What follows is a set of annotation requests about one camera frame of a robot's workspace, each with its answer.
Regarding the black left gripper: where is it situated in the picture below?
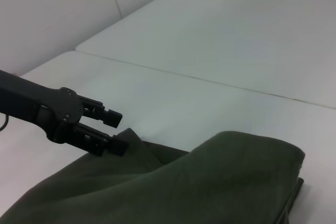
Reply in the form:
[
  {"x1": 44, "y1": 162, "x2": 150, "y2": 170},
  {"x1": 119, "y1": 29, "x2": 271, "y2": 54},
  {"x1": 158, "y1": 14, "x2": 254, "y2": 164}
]
[{"x1": 0, "y1": 69, "x2": 130, "y2": 157}]

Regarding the dark green FREE t-shirt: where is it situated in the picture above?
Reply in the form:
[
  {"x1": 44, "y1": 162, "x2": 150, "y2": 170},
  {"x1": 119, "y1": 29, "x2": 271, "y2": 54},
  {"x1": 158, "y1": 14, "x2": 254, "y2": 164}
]
[{"x1": 0, "y1": 127, "x2": 307, "y2": 224}]

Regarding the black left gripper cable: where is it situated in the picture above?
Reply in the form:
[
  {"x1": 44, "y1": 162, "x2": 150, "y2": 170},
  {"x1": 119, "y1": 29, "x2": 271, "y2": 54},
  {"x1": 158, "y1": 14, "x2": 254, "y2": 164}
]
[{"x1": 0, "y1": 115, "x2": 10, "y2": 132}]

